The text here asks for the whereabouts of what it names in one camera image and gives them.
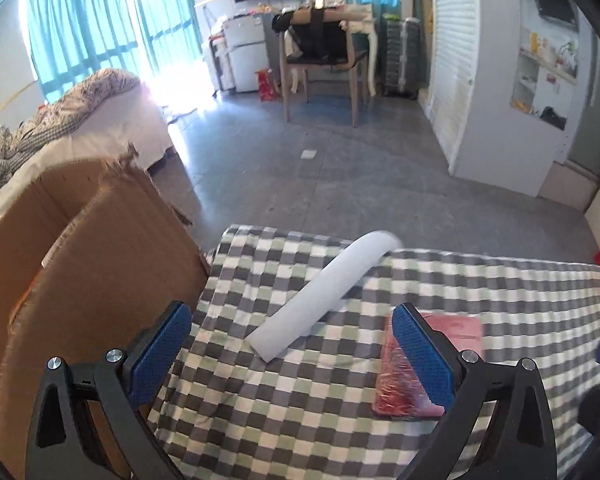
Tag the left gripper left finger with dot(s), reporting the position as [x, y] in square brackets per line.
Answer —
[63, 440]

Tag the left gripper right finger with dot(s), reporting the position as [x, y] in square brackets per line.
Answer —
[519, 442]

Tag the checkered tablecloth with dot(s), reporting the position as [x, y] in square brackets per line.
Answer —
[223, 413]

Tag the brown cardboard box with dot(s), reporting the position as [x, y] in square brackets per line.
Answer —
[90, 254]

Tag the patterned duvet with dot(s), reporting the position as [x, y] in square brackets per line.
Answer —
[61, 118]

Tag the red bag on floor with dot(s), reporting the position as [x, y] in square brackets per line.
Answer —
[267, 87]

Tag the white louvered wardrobe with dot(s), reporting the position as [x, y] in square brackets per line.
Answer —
[453, 65]

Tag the blue curtains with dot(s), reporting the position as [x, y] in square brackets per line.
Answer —
[157, 40]

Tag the white mini fridge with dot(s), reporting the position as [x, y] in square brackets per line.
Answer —
[245, 40]

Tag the black bag on chair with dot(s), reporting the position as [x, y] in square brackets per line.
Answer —
[318, 42]

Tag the wooden chair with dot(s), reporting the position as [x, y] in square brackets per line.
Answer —
[357, 58]

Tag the dark suitcase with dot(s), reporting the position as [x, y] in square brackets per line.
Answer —
[401, 74]

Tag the white dressing table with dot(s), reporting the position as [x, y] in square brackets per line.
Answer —
[363, 23]

